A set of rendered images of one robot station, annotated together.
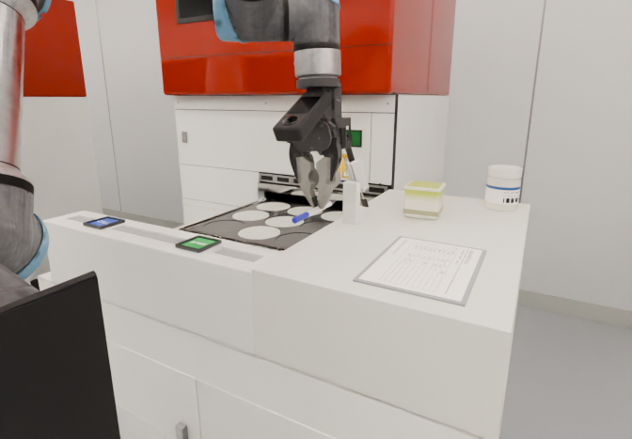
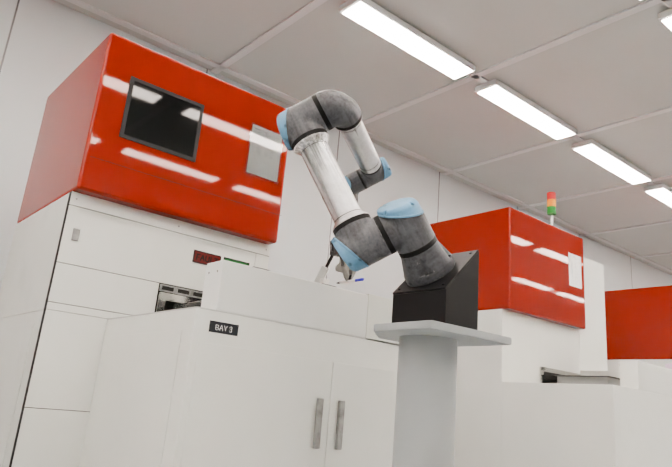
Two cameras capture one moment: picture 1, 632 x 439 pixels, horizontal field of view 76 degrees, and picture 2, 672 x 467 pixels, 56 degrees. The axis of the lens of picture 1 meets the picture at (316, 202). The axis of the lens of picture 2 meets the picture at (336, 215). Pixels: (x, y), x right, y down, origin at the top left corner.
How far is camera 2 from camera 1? 215 cm
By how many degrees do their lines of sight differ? 74
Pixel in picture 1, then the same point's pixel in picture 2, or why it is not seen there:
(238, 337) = (359, 330)
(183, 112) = (81, 210)
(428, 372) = not seen: hidden behind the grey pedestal
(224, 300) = (354, 310)
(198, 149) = (91, 251)
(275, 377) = (373, 347)
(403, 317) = not seen: hidden behind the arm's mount
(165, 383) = (311, 371)
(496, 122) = not seen: hidden behind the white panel
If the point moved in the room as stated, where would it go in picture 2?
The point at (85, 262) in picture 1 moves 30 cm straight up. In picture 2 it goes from (260, 292) to (272, 193)
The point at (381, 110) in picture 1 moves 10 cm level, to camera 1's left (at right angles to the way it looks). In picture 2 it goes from (262, 253) to (250, 246)
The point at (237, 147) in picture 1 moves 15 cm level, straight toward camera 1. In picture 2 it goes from (141, 256) to (180, 258)
